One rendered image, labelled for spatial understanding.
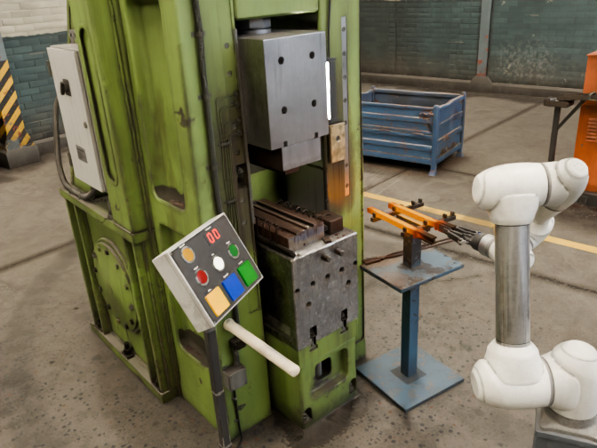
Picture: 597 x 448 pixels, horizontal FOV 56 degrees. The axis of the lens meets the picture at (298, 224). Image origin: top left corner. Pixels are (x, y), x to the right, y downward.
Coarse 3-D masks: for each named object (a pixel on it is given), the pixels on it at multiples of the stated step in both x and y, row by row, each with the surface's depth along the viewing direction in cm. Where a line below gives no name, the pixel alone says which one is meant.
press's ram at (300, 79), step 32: (288, 32) 217; (320, 32) 212; (256, 64) 203; (288, 64) 206; (320, 64) 216; (256, 96) 209; (288, 96) 211; (320, 96) 221; (256, 128) 216; (288, 128) 215; (320, 128) 226
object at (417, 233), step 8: (368, 208) 267; (376, 208) 267; (384, 216) 258; (392, 216) 257; (392, 224) 254; (400, 224) 249; (408, 224) 248; (408, 232) 245; (416, 232) 240; (424, 232) 239; (424, 240) 237; (432, 240) 234
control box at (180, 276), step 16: (208, 224) 194; (224, 224) 200; (192, 240) 185; (208, 240) 191; (224, 240) 197; (240, 240) 204; (160, 256) 177; (176, 256) 177; (208, 256) 188; (224, 256) 194; (240, 256) 201; (160, 272) 179; (176, 272) 176; (192, 272) 180; (208, 272) 185; (224, 272) 191; (256, 272) 204; (176, 288) 179; (192, 288) 177; (208, 288) 183; (224, 288) 189; (192, 304) 179; (208, 304) 180; (192, 320) 182; (208, 320) 179
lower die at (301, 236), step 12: (276, 204) 263; (264, 216) 252; (276, 216) 250; (300, 216) 249; (264, 228) 242; (288, 228) 238; (300, 228) 237; (312, 228) 238; (288, 240) 231; (300, 240) 236; (312, 240) 240
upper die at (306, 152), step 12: (300, 144) 221; (312, 144) 225; (252, 156) 232; (264, 156) 226; (276, 156) 220; (288, 156) 219; (300, 156) 223; (312, 156) 227; (276, 168) 222; (288, 168) 220
